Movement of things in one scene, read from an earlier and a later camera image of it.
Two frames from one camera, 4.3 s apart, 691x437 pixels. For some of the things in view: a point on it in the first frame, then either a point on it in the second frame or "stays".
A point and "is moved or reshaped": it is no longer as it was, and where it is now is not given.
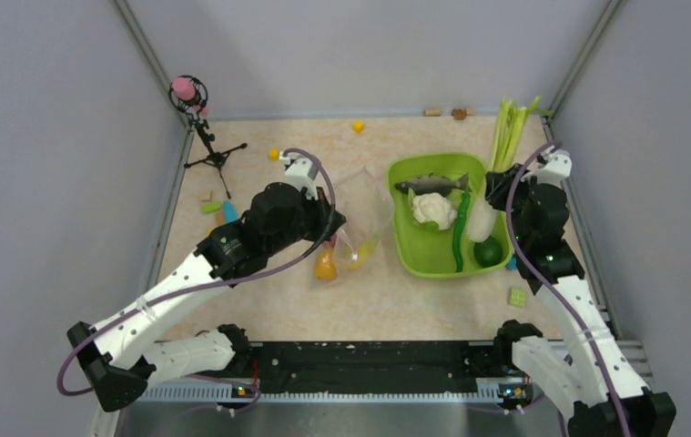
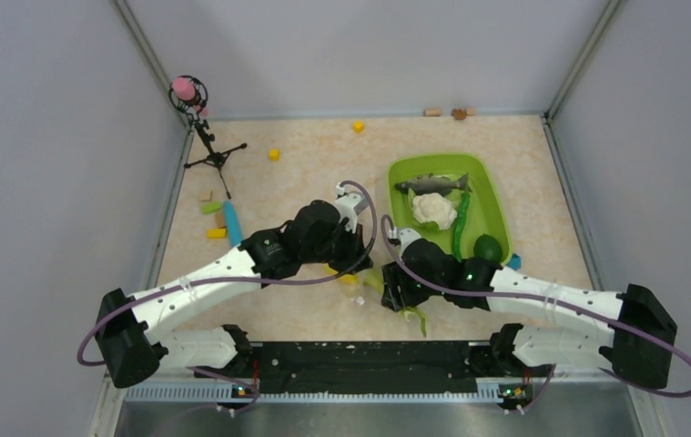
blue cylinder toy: [230, 212] stays
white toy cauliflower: [434, 208] stays
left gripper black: [322, 208] -> [355, 244]
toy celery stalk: [482, 213] -> [374, 278]
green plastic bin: [425, 252] stays
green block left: [210, 207] stays
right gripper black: [498, 186] -> [395, 276]
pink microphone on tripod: [189, 95] stays
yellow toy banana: [367, 249] is moved or reshaped
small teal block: [512, 264] stays
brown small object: [459, 114] stays
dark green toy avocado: [488, 253] stays
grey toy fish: [433, 184] stays
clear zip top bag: [362, 201] -> [363, 289]
